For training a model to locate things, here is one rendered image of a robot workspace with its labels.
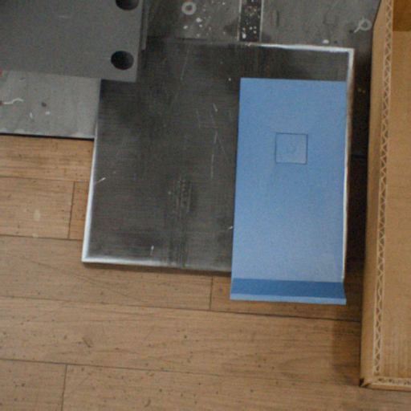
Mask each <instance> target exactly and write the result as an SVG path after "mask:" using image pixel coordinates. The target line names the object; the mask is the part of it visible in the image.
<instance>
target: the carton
mask: <svg viewBox="0 0 411 411"><path fill-rule="evenodd" d="M359 387H360V388H362V389H384V390H396V391H407V392H411V0H380V5H379V7H377V11H376V16H375V19H374V22H373V25H372V53H371V75H370V97H369V120H368V163H367V185H366V207H365V230H364V273H363V295H362V318H361V340H360V384H359Z"/></svg>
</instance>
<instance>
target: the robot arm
mask: <svg viewBox="0 0 411 411"><path fill-rule="evenodd" d="M148 17H149V1H146V0H0V76H1V74H2V69H4V70H13V71H29V72H38V73H46V74H56V75H71V76H80V77H88V78H97V79H113V81H122V82H130V83H135V82H136V80H137V77H138V75H139V74H140V68H141V58H142V50H144V49H145V47H146V38H147V27H148Z"/></svg>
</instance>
